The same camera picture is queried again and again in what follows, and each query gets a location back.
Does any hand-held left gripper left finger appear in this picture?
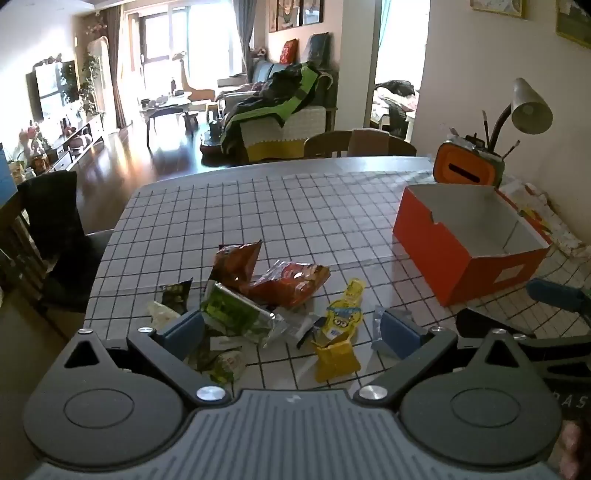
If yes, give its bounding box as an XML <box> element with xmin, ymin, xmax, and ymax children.
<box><xmin>62</xmin><ymin>310</ymin><xmax>232</xmax><ymax>408</ymax></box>

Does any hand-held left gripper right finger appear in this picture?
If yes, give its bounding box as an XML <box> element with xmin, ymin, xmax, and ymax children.
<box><xmin>353</xmin><ymin>309</ymin><xmax>525</xmax><ymax>409</ymax></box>

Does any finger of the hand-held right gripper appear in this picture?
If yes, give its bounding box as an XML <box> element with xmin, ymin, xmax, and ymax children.
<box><xmin>455</xmin><ymin>308</ymin><xmax>536</xmax><ymax>344</ymax></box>
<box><xmin>526</xmin><ymin>278</ymin><xmax>591</xmax><ymax>317</ymax></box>

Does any white translucent snack packet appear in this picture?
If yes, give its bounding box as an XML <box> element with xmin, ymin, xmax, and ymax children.
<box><xmin>147</xmin><ymin>300</ymin><xmax>182</xmax><ymax>329</ymax></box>

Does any green snack packet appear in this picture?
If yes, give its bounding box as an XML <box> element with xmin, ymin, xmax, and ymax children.
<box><xmin>199</xmin><ymin>281</ymin><xmax>283</xmax><ymax>348</ymax></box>

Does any yellow cartoon snack packet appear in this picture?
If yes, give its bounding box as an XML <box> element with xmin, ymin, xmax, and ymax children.
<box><xmin>323</xmin><ymin>277</ymin><xmax>366</xmax><ymax>344</ymax></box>

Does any orange cardboard box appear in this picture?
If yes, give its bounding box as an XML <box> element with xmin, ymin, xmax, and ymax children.
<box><xmin>392</xmin><ymin>184</ymin><xmax>552</xmax><ymax>308</ymax></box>

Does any brown snack bag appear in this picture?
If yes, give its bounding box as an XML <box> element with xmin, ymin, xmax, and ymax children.
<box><xmin>210</xmin><ymin>240</ymin><xmax>262</xmax><ymax>296</ymax></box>

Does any red snack bag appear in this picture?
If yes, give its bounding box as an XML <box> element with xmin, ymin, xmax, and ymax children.
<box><xmin>239</xmin><ymin>260</ymin><xmax>331</xmax><ymax>310</ymax></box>

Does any person's right hand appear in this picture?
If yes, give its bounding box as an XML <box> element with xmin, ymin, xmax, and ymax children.
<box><xmin>561</xmin><ymin>421</ymin><xmax>591</xmax><ymax>480</ymax></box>

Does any dark green small packet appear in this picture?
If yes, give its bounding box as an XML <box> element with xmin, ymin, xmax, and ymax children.
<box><xmin>158</xmin><ymin>278</ymin><xmax>194</xmax><ymax>317</ymax></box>

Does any pale green round packet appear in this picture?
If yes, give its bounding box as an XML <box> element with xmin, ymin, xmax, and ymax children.
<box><xmin>203</xmin><ymin>348</ymin><xmax>247</xmax><ymax>384</ymax></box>

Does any plain yellow snack packet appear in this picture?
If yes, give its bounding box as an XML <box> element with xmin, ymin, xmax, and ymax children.
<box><xmin>313</xmin><ymin>335</ymin><xmax>362</xmax><ymax>383</ymax></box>

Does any colourful patterned cloth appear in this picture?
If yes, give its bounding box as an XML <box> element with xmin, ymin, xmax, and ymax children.
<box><xmin>499</xmin><ymin>180</ymin><xmax>591</xmax><ymax>259</ymax></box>

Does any clear white black packet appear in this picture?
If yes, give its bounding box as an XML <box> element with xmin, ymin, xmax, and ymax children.
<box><xmin>272</xmin><ymin>308</ymin><xmax>326</xmax><ymax>349</ymax></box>

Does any orange tissue box holder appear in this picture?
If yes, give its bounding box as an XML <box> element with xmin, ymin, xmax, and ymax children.
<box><xmin>433</xmin><ymin>136</ymin><xmax>506</xmax><ymax>188</ymax></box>

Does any black chair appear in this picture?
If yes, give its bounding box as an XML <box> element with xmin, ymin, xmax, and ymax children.
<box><xmin>16</xmin><ymin>171</ymin><xmax>114</xmax><ymax>319</ymax></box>

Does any grey desk lamp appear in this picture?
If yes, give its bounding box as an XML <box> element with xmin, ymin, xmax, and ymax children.
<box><xmin>487</xmin><ymin>78</ymin><xmax>554</xmax><ymax>151</ymax></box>

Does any wooden chair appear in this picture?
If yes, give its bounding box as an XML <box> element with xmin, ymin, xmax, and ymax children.
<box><xmin>304</xmin><ymin>128</ymin><xmax>417</xmax><ymax>160</ymax></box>

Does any television cabinet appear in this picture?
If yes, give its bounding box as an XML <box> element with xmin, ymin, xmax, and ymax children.
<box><xmin>46</xmin><ymin>113</ymin><xmax>107</xmax><ymax>171</ymax></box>

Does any coffee table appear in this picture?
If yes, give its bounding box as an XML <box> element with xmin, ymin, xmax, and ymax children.
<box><xmin>139</xmin><ymin>92</ymin><xmax>206</xmax><ymax>148</ymax></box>

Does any white yellow covered armchair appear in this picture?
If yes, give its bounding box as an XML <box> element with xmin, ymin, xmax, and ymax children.
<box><xmin>240</xmin><ymin>105</ymin><xmax>338</xmax><ymax>162</ymax></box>

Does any bed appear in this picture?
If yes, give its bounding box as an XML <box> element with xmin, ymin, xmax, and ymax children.
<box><xmin>372</xmin><ymin>79</ymin><xmax>421</xmax><ymax>134</ymax></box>

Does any potted plant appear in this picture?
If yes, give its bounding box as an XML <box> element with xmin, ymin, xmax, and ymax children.
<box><xmin>78</xmin><ymin>55</ymin><xmax>103</xmax><ymax>116</ymax></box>

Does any dark blue sofa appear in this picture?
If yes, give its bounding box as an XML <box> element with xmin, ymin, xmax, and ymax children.
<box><xmin>217</xmin><ymin>60</ymin><xmax>296</xmax><ymax>107</ymax></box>

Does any television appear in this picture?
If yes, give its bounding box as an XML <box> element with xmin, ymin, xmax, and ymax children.
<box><xmin>25</xmin><ymin>60</ymin><xmax>79</xmax><ymax>123</ymax></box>

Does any white standing air conditioner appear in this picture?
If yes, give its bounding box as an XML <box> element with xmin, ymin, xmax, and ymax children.
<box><xmin>88</xmin><ymin>37</ymin><xmax>112</xmax><ymax>112</ymax></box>

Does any dark cushion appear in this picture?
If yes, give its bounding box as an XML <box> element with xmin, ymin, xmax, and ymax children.
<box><xmin>307</xmin><ymin>33</ymin><xmax>331</xmax><ymax>63</ymax></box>

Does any grey curtain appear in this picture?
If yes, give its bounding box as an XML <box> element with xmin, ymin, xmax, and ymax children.
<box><xmin>233</xmin><ymin>0</ymin><xmax>254</xmax><ymax>79</ymax></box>

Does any framed wall picture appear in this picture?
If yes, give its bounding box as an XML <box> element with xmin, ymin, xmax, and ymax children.
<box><xmin>555</xmin><ymin>0</ymin><xmax>591</xmax><ymax>38</ymax></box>
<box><xmin>470</xmin><ymin>0</ymin><xmax>527</xmax><ymax>19</ymax></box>

